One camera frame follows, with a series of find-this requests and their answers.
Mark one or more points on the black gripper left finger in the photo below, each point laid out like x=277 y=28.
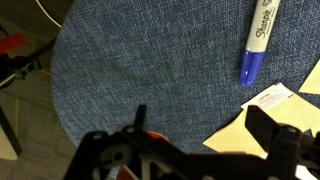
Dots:
x=96 y=150

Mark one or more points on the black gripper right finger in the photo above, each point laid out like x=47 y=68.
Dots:
x=286 y=150

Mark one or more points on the blue cap white marker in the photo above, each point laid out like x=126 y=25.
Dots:
x=261 y=33

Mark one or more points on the pink sugar packet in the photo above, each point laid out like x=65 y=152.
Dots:
x=266 y=98

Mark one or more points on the blue denim round cushion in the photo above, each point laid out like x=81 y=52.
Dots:
x=150 y=66

